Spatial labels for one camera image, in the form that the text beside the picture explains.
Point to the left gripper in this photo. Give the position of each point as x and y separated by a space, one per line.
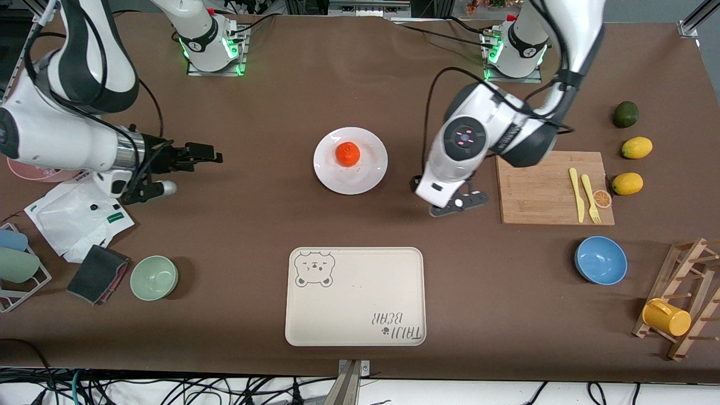
415 181

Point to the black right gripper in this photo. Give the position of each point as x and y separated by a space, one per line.
161 159

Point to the white round plate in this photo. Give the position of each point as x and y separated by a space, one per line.
351 181

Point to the orange fruit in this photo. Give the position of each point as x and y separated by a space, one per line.
348 154

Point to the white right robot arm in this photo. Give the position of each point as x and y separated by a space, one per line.
56 129

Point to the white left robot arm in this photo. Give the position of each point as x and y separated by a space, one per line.
579 34

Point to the wooden cutting board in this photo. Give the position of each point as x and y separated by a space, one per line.
534 191

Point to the pale green bowl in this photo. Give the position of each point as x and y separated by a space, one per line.
153 278

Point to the yellow plastic knife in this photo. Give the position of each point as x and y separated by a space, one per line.
577 197

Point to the yellow plastic fork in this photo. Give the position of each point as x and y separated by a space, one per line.
589 194

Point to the white plastic bag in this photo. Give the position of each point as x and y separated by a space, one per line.
67 219

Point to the cream bear print tray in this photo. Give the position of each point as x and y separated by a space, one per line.
354 304

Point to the dark grey cloth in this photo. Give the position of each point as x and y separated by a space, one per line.
95 274

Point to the orange slice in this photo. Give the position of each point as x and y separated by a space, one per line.
602 199

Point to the blue bowl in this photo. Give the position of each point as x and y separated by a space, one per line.
601 260

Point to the pink bowl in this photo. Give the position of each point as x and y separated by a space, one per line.
22 171

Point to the yellow lemon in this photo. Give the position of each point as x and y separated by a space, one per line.
637 148
627 184

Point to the dark green lime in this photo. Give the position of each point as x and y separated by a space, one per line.
625 114

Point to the light blue cup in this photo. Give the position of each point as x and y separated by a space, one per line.
12 240

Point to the pale green cup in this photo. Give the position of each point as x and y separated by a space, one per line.
17 265

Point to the yellow cup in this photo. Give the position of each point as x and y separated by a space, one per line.
666 318

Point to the wooden cup rack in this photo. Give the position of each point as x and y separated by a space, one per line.
706 315

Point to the aluminium corner strut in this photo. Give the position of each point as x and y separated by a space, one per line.
692 25

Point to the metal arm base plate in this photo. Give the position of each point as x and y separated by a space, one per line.
214 72
514 79

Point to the aluminium frame profile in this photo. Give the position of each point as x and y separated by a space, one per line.
365 7

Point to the metal table edge bracket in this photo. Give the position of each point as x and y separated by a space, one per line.
349 388

